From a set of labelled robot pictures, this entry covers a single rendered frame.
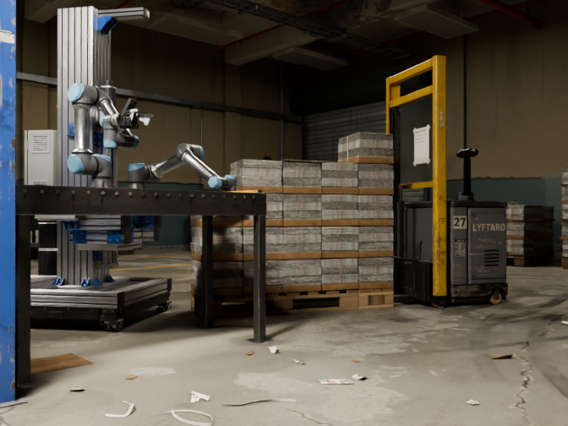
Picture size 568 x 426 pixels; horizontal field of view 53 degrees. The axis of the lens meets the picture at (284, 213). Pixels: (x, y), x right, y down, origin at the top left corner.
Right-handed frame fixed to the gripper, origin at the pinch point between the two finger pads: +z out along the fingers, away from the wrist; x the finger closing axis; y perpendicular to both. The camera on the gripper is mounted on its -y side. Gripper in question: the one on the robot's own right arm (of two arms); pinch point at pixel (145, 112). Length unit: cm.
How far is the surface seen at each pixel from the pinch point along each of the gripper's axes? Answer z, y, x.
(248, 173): -7, 14, -99
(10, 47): 43, 9, 98
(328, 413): 141, 127, 22
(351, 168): 37, 0, -160
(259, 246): 51, 67, -45
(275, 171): 4, 9, -114
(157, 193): 38, 48, 18
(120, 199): 34, 54, 36
